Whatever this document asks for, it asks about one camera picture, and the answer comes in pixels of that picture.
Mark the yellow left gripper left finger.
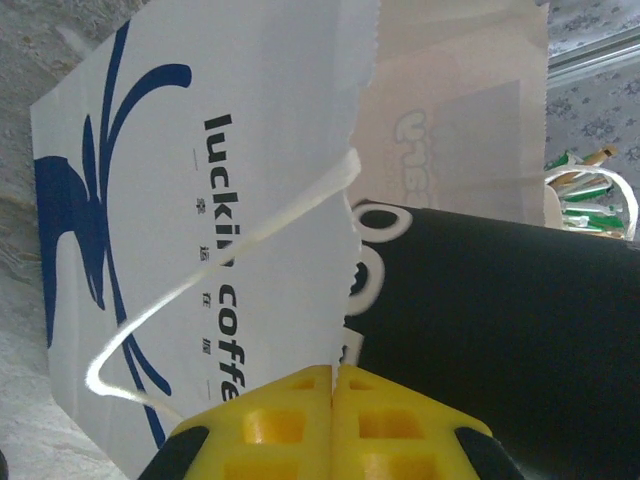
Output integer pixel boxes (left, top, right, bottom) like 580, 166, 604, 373
137, 364, 334, 480

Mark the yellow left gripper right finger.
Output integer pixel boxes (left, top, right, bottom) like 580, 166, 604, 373
333, 364, 524, 480

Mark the black paper coffee cup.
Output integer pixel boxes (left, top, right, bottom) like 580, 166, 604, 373
339, 199, 640, 480

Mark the white paper carrier bag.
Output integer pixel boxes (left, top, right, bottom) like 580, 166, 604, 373
29, 0, 640, 480

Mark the green white wrapped straw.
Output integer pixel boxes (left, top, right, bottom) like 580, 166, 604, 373
544, 152, 586, 174
562, 207, 626, 234
559, 187, 614, 204

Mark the wooden stirrer stick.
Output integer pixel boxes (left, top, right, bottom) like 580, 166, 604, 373
582, 144, 620, 167

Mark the aluminium frame rail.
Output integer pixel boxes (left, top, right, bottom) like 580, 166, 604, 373
547, 32, 640, 86

